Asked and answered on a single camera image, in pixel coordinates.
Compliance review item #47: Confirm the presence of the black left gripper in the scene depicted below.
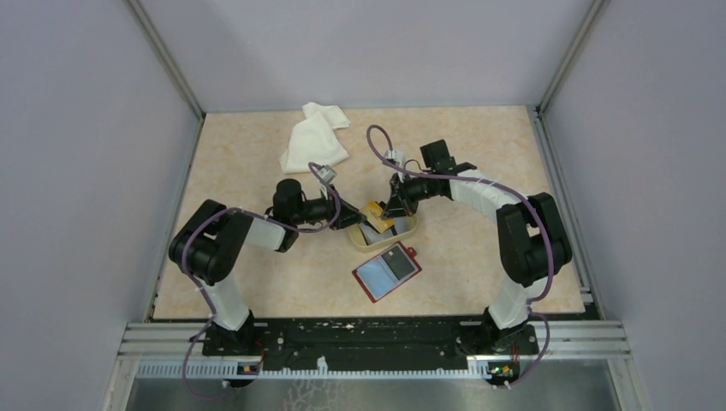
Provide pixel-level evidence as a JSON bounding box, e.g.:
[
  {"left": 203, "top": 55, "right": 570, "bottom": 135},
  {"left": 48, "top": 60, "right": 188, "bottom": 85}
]
[{"left": 292, "top": 183, "right": 366, "bottom": 229}]

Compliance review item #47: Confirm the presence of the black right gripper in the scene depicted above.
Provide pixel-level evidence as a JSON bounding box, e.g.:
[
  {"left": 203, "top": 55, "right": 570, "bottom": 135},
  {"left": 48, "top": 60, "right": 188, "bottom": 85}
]
[{"left": 382, "top": 170, "right": 437, "bottom": 220}]

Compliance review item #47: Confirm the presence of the beige oval tray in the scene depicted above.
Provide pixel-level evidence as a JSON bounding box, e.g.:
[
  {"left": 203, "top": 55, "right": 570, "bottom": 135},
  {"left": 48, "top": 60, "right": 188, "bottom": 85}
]
[{"left": 346, "top": 216, "right": 419, "bottom": 253}]

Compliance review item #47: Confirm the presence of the gold VIP card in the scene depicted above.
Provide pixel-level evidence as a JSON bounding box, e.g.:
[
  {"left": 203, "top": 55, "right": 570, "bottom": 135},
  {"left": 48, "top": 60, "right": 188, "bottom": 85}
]
[{"left": 360, "top": 200, "right": 386, "bottom": 221}]

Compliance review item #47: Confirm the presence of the red card holder wallet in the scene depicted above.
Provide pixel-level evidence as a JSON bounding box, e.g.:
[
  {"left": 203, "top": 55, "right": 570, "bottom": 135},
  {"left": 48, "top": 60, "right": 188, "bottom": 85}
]
[{"left": 352, "top": 241, "right": 422, "bottom": 303}]

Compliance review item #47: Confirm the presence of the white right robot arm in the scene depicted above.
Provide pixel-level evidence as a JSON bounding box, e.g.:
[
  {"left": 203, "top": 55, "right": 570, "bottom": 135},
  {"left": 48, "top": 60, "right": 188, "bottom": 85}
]
[{"left": 380, "top": 140, "right": 572, "bottom": 353}]

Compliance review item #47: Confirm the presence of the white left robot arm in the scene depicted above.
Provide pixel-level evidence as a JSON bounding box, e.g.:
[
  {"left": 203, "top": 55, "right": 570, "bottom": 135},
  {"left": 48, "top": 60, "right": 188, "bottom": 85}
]
[{"left": 168, "top": 179, "right": 365, "bottom": 354}]

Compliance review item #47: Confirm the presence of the silver VIP card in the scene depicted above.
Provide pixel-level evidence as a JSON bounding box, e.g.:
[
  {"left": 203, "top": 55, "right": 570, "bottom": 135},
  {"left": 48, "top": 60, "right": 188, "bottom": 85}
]
[{"left": 359, "top": 223, "right": 380, "bottom": 246}]

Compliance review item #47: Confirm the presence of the white crumpled cloth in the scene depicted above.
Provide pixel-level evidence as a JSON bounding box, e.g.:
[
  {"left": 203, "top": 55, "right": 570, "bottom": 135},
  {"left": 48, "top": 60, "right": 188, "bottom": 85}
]
[{"left": 279, "top": 102, "right": 351, "bottom": 175}]

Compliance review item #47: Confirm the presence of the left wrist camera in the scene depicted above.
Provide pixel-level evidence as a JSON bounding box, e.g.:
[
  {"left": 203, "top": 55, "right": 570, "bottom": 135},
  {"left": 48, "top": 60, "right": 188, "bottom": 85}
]
[{"left": 315, "top": 164, "right": 337, "bottom": 198}]

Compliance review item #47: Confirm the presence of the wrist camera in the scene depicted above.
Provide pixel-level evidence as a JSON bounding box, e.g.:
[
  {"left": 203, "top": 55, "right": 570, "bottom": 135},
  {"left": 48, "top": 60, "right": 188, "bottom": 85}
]
[
  {"left": 315, "top": 164, "right": 337, "bottom": 198},
  {"left": 384, "top": 149, "right": 407, "bottom": 181}
]

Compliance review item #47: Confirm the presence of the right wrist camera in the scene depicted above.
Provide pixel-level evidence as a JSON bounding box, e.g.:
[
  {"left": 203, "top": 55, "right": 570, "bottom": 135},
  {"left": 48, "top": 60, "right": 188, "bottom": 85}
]
[{"left": 384, "top": 149, "right": 407, "bottom": 181}]

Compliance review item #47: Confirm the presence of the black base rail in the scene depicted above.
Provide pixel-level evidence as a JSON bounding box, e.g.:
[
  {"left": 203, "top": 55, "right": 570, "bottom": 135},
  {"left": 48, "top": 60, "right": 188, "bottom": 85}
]
[{"left": 201, "top": 315, "right": 540, "bottom": 372}]

